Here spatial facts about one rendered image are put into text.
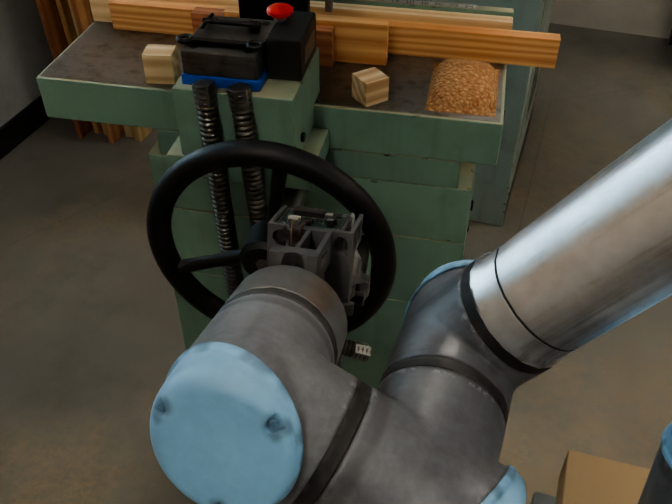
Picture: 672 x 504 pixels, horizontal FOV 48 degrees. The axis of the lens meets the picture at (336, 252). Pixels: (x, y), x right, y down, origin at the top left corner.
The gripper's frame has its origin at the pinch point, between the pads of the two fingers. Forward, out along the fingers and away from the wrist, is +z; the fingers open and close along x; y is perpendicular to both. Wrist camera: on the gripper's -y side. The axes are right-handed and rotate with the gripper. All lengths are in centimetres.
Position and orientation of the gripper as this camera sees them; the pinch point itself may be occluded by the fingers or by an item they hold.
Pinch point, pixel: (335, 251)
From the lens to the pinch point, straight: 75.6
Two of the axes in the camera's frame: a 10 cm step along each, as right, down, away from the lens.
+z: 1.8, -3.4, 9.2
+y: 0.7, -9.3, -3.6
